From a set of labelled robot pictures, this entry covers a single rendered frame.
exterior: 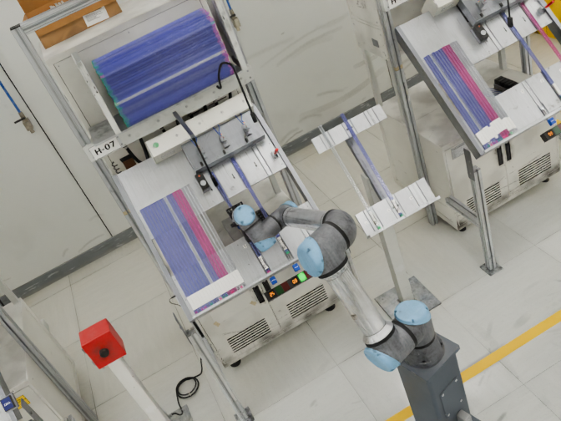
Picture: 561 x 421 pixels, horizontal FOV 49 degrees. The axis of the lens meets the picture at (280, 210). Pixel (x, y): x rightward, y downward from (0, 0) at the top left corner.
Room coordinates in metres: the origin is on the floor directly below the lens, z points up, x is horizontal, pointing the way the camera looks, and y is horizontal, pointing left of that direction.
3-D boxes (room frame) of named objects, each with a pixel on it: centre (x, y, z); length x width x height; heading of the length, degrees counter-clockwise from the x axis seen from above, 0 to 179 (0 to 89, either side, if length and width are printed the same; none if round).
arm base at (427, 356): (1.42, -0.28, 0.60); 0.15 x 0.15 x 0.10
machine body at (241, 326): (2.56, 0.29, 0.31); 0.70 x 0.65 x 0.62; 101
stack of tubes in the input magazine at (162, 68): (2.45, 0.21, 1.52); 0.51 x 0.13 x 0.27; 101
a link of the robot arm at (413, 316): (1.42, -0.27, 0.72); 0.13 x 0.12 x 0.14; 119
